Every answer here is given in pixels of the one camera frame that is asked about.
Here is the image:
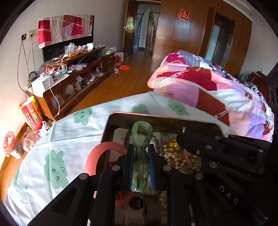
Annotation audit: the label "pink bangle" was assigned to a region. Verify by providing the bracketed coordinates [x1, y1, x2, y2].
[85, 141, 135, 207]

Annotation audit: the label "gold pearl bead necklace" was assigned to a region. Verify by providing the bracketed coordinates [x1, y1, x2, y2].
[162, 138, 203, 172]

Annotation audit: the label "pink Genji tin box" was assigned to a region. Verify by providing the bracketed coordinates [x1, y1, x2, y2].
[91, 112, 222, 225]

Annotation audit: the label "brown wooden bead bracelet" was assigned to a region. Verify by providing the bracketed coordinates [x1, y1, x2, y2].
[122, 130, 133, 145]

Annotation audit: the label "green jade bracelet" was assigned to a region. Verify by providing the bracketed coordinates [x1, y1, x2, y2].
[130, 120, 153, 193]

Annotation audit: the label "patchwork pink quilt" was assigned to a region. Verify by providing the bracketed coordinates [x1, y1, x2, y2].
[148, 49, 274, 142]

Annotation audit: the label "red bag waste bin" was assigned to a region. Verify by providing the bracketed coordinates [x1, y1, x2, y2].
[3, 131, 24, 159]

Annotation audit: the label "wooden bed headboard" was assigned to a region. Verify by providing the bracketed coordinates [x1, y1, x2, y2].
[247, 71, 271, 104]

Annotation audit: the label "red yellow carton box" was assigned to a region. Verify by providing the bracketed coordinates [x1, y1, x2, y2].
[18, 96, 43, 131]

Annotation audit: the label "wooden TV cabinet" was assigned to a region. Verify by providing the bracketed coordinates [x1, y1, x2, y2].
[26, 46, 115, 120]

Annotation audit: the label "white box on cabinet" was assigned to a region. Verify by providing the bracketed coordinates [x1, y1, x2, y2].
[32, 75, 54, 92]

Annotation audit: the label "orange item on floor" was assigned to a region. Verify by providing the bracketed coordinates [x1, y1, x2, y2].
[118, 65, 131, 71]

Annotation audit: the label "black television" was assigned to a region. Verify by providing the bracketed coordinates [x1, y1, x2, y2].
[41, 24, 94, 62]

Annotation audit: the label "wooden wardrobe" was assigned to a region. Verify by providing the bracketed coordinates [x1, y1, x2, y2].
[152, 0, 252, 76]

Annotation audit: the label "white mug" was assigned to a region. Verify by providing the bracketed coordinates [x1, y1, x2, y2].
[86, 42, 95, 51]

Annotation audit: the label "wooden door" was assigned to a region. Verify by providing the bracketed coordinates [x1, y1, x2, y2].
[122, 1, 138, 58]

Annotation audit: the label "red patchwork cloth cover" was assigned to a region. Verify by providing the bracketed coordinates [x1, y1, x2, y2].
[38, 15, 95, 49]

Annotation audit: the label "red double happiness decal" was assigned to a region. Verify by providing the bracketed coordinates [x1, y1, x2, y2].
[177, 9, 190, 21]

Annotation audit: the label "black power cables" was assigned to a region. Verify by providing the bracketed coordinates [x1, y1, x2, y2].
[16, 37, 41, 92]

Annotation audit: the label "wall power socket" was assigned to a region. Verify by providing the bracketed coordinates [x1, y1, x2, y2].
[21, 31, 34, 41]

